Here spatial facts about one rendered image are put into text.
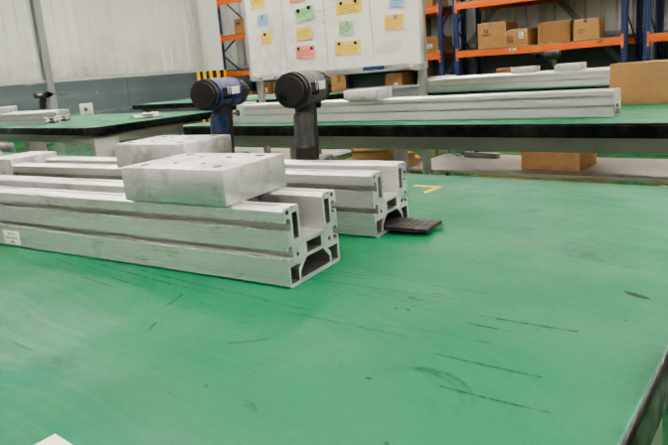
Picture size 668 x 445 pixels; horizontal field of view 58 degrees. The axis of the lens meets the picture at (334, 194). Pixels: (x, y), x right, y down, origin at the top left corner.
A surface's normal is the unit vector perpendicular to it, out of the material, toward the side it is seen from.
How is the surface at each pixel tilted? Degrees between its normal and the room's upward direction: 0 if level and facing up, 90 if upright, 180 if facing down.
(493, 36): 91
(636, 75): 88
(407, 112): 90
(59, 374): 0
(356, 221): 90
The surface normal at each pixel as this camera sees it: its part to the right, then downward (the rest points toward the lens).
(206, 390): -0.08, -0.97
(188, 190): -0.52, 0.22
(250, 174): 0.85, 0.04
